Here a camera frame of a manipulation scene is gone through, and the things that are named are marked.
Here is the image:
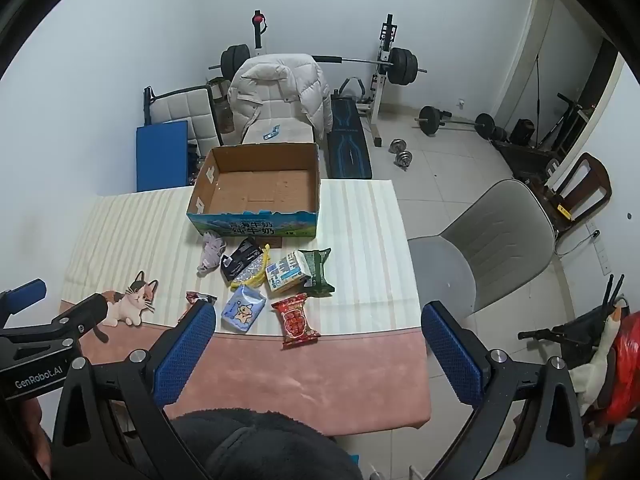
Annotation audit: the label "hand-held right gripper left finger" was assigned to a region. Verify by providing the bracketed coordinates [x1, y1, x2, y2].
[51, 300, 218, 480]

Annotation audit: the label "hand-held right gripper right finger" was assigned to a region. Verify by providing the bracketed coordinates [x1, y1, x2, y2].
[421, 301, 586, 480]

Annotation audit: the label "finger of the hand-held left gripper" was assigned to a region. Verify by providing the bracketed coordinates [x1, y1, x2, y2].
[49, 292, 108, 340]
[0, 279, 47, 329]

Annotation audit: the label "cartoon print snack packet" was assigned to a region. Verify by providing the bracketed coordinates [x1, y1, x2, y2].
[178, 291, 218, 323]

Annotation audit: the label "light blue snack packet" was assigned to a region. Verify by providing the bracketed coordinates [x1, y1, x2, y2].
[220, 285, 267, 333]

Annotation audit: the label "black snack packet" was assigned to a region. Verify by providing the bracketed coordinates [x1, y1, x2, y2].
[220, 237, 264, 281]

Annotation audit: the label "red snack packet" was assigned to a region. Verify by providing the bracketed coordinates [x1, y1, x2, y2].
[271, 293, 321, 350]

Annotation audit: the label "white blue tissue pack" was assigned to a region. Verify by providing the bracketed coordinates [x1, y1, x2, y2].
[265, 251, 314, 294]

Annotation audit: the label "green snack packet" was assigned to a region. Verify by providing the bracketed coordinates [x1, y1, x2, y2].
[299, 248, 335, 297]

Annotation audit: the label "printed cardboard box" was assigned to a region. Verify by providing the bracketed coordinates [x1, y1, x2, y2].
[186, 142, 321, 239]

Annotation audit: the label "person's left hand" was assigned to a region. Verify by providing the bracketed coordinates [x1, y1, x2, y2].
[20, 400, 53, 478]

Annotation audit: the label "person's dark fleece clothing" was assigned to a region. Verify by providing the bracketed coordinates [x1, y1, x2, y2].
[167, 409, 363, 480]

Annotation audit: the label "grey shell chair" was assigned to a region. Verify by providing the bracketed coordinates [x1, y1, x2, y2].
[407, 179, 557, 321]

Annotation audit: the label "white goose plush toy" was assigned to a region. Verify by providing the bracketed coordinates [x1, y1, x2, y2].
[570, 297, 631, 413]

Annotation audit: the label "blue flat board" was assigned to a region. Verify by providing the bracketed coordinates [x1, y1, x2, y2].
[136, 119, 190, 193]

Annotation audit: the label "black router antennas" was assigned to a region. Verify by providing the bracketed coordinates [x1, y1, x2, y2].
[605, 274, 626, 311]

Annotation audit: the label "red bag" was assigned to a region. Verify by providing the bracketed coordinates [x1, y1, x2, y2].
[597, 310, 640, 426]

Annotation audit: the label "dark clutter pile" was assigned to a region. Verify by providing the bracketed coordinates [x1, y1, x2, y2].
[185, 140, 207, 186]

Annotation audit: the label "dark wooden crate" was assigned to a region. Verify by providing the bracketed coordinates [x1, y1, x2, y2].
[492, 137, 556, 181]

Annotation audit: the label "brown wooden chair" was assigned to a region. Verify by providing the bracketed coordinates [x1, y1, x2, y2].
[542, 152, 612, 233]

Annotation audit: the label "white quilted chair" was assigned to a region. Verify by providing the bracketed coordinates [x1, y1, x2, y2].
[143, 85, 223, 158]

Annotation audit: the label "black weight bench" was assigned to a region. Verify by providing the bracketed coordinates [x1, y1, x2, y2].
[327, 91, 373, 181]

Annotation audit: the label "black speaker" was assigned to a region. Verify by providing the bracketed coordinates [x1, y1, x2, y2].
[510, 118, 536, 146]

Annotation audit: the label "short barbell with black plates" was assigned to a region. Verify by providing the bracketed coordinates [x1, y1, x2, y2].
[414, 105, 506, 141]

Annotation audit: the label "brown transparent container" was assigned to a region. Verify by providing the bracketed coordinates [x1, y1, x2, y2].
[207, 77, 236, 133]

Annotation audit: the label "beige padded chair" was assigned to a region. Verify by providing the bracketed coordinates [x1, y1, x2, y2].
[240, 95, 317, 147]

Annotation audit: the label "black kick scooter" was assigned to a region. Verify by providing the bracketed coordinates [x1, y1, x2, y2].
[537, 92, 583, 151]

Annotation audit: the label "white barbell rack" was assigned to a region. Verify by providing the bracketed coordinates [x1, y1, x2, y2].
[250, 10, 398, 147]

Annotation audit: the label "black pole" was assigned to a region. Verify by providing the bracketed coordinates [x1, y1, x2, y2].
[532, 55, 543, 121]

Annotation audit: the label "white puffer jacket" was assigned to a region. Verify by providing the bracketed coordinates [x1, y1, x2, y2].
[227, 53, 334, 136]

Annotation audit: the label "long barbell with black plates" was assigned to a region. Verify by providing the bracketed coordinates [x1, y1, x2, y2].
[208, 45, 428, 86]

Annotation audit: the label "black power cable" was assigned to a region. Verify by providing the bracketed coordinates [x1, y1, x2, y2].
[555, 230, 601, 256]

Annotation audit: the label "grey curved handle bar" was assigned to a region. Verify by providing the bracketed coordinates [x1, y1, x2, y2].
[337, 77, 373, 106]

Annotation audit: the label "cream door frame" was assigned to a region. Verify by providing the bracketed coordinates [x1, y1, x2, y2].
[492, 0, 621, 161]

